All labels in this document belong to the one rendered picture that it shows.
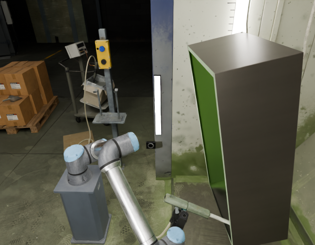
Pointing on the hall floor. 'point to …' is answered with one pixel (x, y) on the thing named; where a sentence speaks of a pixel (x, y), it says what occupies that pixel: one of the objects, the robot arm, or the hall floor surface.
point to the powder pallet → (41, 117)
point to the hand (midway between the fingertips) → (180, 205)
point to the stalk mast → (110, 92)
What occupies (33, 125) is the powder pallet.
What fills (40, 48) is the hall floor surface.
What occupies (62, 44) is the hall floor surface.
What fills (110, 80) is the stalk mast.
